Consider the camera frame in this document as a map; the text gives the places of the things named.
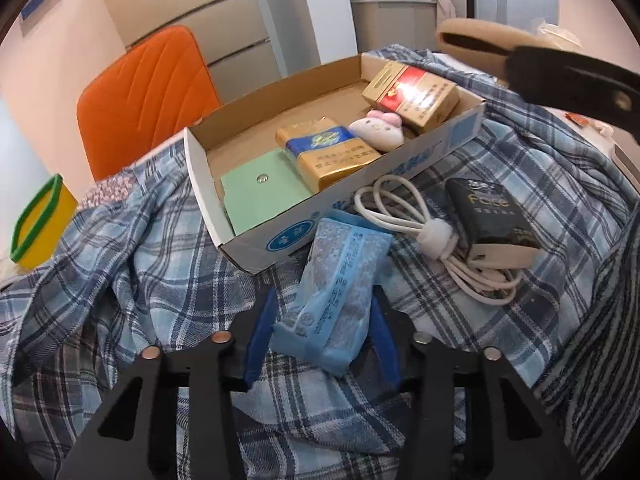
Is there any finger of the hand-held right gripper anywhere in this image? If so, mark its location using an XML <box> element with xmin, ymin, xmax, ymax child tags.
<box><xmin>505</xmin><ymin>45</ymin><xmax>640</xmax><ymax>143</ymax></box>

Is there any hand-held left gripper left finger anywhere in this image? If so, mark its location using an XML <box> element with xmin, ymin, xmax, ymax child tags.
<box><xmin>55</xmin><ymin>287</ymin><xmax>279</xmax><ymax>480</ymax></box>

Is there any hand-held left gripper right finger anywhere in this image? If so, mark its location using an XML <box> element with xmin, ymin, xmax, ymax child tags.
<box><xmin>369</xmin><ymin>285</ymin><xmax>583</xmax><ymax>480</ymax></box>

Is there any blue tissue packet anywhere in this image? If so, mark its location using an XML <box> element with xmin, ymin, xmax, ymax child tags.
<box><xmin>270</xmin><ymin>212</ymin><xmax>393</xmax><ymax>378</ymax></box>

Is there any beige plush pouch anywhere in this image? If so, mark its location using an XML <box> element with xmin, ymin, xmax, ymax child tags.
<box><xmin>436</xmin><ymin>17</ymin><xmax>543</xmax><ymax>78</ymax></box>

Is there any green leather pouch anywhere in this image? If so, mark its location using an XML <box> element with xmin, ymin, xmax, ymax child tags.
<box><xmin>220</xmin><ymin>152</ymin><xmax>313</xmax><ymax>236</ymax></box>

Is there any red and gold cigarette pack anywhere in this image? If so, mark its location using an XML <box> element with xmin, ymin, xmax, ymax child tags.
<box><xmin>361</xmin><ymin>61</ymin><xmax>461</xmax><ymax>135</ymax></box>

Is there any cardboard box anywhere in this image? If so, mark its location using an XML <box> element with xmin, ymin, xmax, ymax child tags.
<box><xmin>184</xmin><ymin>52</ymin><xmax>487</xmax><ymax>275</ymax></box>

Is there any gold and blue cigarette pack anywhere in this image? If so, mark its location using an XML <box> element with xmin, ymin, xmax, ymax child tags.
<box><xmin>275</xmin><ymin>116</ymin><xmax>383</xmax><ymax>195</ymax></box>

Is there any pink and white plush toy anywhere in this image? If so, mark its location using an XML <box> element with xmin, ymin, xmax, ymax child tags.
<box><xmin>348</xmin><ymin>109</ymin><xmax>406</xmax><ymax>153</ymax></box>

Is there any blue plaid shirt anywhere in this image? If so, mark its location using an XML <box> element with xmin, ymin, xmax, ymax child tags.
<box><xmin>0</xmin><ymin>45</ymin><xmax>640</xmax><ymax>480</ymax></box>

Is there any black packet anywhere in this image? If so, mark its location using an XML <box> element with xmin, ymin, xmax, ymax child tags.
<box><xmin>445</xmin><ymin>177</ymin><xmax>543</xmax><ymax>268</ymax></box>

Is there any beige vanity cabinet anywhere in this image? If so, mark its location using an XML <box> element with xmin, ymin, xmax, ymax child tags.
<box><xmin>350</xmin><ymin>0</ymin><xmax>443</xmax><ymax>53</ymax></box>

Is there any grey striped cloth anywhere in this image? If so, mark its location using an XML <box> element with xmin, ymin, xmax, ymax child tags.
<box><xmin>535</xmin><ymin>230</ymin><xmax>640</xmax><ymax>466</ymax></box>

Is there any rhinestone patterned cloth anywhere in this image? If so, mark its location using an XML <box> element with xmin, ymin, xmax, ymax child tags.
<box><xmin>80</xmin><ymin>165</ymin><xmax>138</xmax><ymax>208</ymax></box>

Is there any yellow bin with green rim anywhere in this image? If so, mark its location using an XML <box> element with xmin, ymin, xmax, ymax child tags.
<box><xmin>10</xmin><ymin>173</ymin><xmax>79</xmax><ymax>270</ymax></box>

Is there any orange padded chair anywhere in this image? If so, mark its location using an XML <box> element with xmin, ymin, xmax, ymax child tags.
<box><xmin>76</xmin><ymin>24</ymin><xmax>223</xmax><ymax>183</ymax></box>

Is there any beige refrigerator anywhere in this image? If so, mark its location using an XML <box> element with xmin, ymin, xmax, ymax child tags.
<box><xmin>92</xmin><ymin>0</ymin><xmax>281</xmax><ymax>83</ymax></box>

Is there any white coiled cable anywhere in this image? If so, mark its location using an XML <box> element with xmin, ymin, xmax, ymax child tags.
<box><xmin>354</xmin><ymin>175</ymin><xmax>526</xmax><ymax>305</ymax></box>

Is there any grey wall picture frame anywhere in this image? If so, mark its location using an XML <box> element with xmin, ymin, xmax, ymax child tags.
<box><xmin>19</xmin><ymin>0</ymin><xmax>61</xmax><ymax>37</ymax></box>

